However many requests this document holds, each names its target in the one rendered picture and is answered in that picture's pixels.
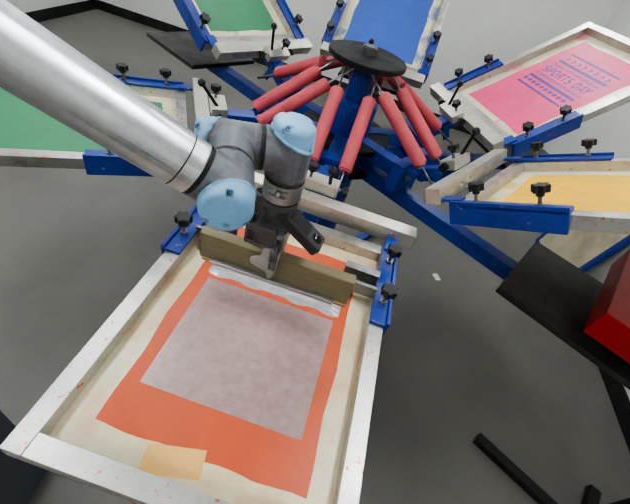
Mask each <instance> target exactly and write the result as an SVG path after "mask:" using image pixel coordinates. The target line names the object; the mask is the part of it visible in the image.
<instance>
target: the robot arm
mask: <svg viewBox="0 0 630 504"><path fill-rule="evenodd" d="M0 88H2V89H4V90H5V91H7V92H9V93H11V94H12V95H14V96H16V97H17V98H19V99H21V100H23V101H24V102H26V103H28V104H29V105H31V106H33V107H35V108H36V109H38V110H40V111H42V112H43V113H45V114H47V115H48V116H50V117H52V118H54V119H55V120H57V121H59V122H60V123H62V124H64V125H66V126H67V127H69V128H71V129H73V130H74V131H76V132H78V133H79V134H81V135H83V136H85V137H86V138H88V139H90V140H92V141H93V142H95V143H97V144H98V145H100V146H102V147H104V148H105V149H107V150H109V151H110V152H112V153H114V154H116V155H117V156H119V157H121V158H123V159H124V160H126V161H128V162H129V163H131V164H133V165H135V166H136V167H138V168H140V169H141V170H143V171H145V172H147V173H148V174H150V175H152V176H154V177H155V178H157V179H159V180H160V181H162V182H164V183H166V184H167V185H169V186H171V187H173V188H174V189H176V190H178V191H179V192H182V193H183V194H185V195H187V196H188V197H190V198H192V199H194V200H195V201H196V205H197V209H198V214H199V216H200V217H201V219H202V220H203V222H204V223H205V224H206V225H208V226H209V227H211V228H214V229H216V230H221V231H233V230H237V229H240V228H242V227H244V226H245V225H246V226H245V234H244V242H247V243H250V244H252V245H254V246H257V247H259V248H262V246H265V247H266V248H264V249H263V250H262V253H261V255H254V256H251V257H250V262H251V263H252V264H253V265H255V266H256V267H258V268H260V269H262V270H263V271H265V272H266V278H267V279H270V278H272V277H273V276H274V275H275V272H276V268H277V263H278V260H279V257H280V250H281V251H284V250H285V247H286V244H287V241H288V237H289V235H290V234H291V235H292V236H293V237H294V238H295V239H296V240H297V241H298V242H299V243H300V244H301V245H302V247H303V248H304V249H305V250H306V251H307V252H308V253H309V254H310V255H315V254H317V253H319V252H320V250H321V247H322V245H323V243H324V241H325V238H324V237H323V236H322V235H321V234H320V232H319V231H318V230H317V229H316V228H315V227H314V226H313V225H312V224H311V223H310V222H309V221H308V220H307V219H306V217H305V216H304V215H303V214H302V213H301V212H300V211H299V210H298V209H297V207H298V204H299V201H300V200H301V196H302V192H303V189H304V185H305V180H306V176H307V172H308V168H309V164H310V160H311V157H312V155H313V153H314V145H315V140H316V139H315V138H316V133H317V128H316V126H315V124H314V123H313V121H312V120H311V119H309V118H308V117H306V116H304V115H302V114H299V113H296V112H287V113H285V112H280V113H278V114H276V115H275V116H274V118H273V121H272V123H271V125H270V124H259V123H253V122H247V121H241V120H235V119H228V118H225V117H223V116H218V117H214V116H205V115H202V116H199V117H198V118H197V119H196V122H195V130H194V132H193V131H191V130H190V129H188V128H187V127H185V126H184V125H183V124H181V123H180V122H178V121H177V120H175V119H174V118H173V117H171V116H170V115H168V114H167V113H166V112H164V111H163V110H161V109H160V108H158V107H157V106H156V105H154V104H153V103H151V102H150V101H148V100H147V99H146V98H144V97H143V96H141V95H140V94H139V93H137V92H136V91H134V90H133V89H131V88H130V87H129V86H127V85H126V84H124V83H123V82H121V81H120V80H119V79H117V78H116V77H114V76H113V75H112V74H110V73H109V72H107V71H106V70H104V69H103V68H102V67H100V66H99V65H97V64H96V63H94V62H93V61H92V60H90V59H89V58H87V57H86V56H85V55H83V54H82V53H80V52H79V51H77V50H76V49H75V48H73V47H72V46H70V45H69V44H67V43H66V42H65V41H63V40H62V39H60V38H59V37H58V36H56V35H55V34H53V33H52V32H50V31H49V30H48V29H46V28H45V27H43V26H42V25H40V24H39V23H38V22H36V21H35V20H33V19H32V18H31V17H29V16H28V15H26V14H25V13H23V12H22V11H21V10H19V9H18V8H16V7H15V6H13V5H12V4H11V3H9V2H8V1H6V0H0ZM255 170H265V173H264V180H263V185H261V184H259V185H258V187H257V189H255ZM271 247H272V248H271Z"/></svg>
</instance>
